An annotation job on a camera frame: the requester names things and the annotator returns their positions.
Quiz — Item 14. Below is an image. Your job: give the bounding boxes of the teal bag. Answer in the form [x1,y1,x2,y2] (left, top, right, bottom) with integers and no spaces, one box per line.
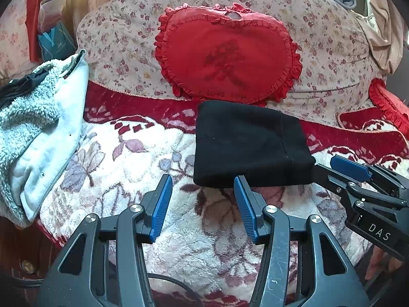
[38,21,78,63]

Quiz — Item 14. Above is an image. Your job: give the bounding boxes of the dark cloth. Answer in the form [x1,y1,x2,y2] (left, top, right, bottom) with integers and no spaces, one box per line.
[0,71,43,107]

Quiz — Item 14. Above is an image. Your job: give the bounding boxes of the black pants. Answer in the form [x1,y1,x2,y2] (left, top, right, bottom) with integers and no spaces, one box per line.
[193,100,317,189]

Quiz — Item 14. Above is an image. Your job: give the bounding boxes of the small red frilled pillow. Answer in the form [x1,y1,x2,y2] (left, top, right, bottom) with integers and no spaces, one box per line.
[367,78,409,129]

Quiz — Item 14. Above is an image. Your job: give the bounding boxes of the clear plastic bag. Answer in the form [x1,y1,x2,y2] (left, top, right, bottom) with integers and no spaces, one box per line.
[38,0,66,35]

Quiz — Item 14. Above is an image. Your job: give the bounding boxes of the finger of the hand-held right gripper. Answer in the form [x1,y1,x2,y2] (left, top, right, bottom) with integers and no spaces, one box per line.
[330,155,409,199]
[311,163,408,210]

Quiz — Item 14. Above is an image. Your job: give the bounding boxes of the beige curtain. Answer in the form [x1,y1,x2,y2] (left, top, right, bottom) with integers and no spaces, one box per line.
[61,0,110,37]

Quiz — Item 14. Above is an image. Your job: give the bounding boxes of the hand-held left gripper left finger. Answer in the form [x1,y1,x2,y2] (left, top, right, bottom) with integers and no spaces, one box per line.
[35,173,174,307]

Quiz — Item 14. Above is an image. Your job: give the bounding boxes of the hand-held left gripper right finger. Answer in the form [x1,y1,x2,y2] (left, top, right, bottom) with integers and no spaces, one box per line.
[233,175,365,307]

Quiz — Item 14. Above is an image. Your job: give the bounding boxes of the red hanging cloth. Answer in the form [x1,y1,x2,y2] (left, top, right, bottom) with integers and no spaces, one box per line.
[26,0,44,63]

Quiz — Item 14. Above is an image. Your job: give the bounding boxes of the red and white floral blanket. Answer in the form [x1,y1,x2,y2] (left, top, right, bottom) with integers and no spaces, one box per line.
[35,81,409,305]

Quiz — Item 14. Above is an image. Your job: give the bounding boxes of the person's right hand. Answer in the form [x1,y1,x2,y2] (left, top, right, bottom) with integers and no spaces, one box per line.
[366,248,403,282]

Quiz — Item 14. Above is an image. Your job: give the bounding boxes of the black cable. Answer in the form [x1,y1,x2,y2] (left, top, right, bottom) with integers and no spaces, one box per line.
[146,271,201,302]

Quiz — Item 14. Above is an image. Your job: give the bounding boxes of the beige cloth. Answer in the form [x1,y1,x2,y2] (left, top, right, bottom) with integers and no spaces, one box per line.
[354,0,405,73]

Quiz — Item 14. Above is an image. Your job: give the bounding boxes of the floral quilt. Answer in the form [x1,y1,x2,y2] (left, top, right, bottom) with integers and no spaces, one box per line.
[76,0,389,128]

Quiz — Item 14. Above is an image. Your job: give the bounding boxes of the light blue fleece jacket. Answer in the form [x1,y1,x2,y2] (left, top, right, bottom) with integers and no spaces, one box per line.
[0,49,90,228]

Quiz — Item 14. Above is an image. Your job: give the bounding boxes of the pink floral cloth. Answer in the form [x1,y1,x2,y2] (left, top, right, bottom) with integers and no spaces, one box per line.
[0,2,32,79]

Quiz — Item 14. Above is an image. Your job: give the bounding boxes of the red heart pillow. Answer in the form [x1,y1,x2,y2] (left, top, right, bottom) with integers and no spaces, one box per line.
[154,3,303,104]

